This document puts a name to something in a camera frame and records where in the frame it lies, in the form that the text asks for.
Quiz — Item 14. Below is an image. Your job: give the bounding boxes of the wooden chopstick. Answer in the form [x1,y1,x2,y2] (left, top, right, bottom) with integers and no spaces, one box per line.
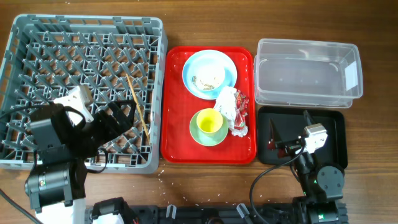
[126,75,150,143]

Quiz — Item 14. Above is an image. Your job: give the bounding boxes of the red snack wrapper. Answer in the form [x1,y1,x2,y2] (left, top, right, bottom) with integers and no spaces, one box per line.
[233,90,249,130]

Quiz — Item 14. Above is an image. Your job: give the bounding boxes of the white napkin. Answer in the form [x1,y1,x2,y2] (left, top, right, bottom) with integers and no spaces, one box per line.
[214,86,248,138]

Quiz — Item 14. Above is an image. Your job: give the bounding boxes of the yellow cup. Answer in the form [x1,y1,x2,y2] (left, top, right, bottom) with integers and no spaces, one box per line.
[196,108,223,135]

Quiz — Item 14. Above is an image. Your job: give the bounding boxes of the white bowl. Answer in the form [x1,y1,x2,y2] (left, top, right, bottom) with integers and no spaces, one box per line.
[188,59,225,90]

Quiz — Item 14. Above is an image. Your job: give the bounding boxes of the food scraps and rice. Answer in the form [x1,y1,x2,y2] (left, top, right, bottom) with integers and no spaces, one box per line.
[192,76,215,91]

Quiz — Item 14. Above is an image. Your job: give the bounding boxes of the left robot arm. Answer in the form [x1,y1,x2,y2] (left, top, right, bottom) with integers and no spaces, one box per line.
[25,100,136,223]

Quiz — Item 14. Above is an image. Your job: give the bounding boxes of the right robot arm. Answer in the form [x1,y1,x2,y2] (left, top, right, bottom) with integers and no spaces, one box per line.
[268,111,346,223]

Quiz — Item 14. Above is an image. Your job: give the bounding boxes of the grey dishwasher rack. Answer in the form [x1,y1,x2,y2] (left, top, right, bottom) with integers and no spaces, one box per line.
[1,14,168,174]

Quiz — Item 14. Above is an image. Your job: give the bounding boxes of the black plastic tray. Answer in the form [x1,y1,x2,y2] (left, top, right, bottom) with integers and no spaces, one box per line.
[257,106,348,168]

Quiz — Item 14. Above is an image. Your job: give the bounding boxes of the clear plastic bin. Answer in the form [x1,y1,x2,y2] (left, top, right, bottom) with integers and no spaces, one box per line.
[254,39,364,108]

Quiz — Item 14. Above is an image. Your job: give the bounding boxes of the red plastic tray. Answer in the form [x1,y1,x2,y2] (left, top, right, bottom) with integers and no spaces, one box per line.
[160,46,257,165]

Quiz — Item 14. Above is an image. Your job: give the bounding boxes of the green saucer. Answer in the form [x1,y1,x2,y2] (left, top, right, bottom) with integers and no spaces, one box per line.
[190,111,229,147]

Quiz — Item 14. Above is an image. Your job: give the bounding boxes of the light blue plate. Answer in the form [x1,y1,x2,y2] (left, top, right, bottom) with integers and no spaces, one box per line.
[182,50,238,100]

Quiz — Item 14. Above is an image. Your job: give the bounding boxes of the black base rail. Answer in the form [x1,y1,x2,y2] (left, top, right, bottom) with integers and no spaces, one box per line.
[131,203,349,224]

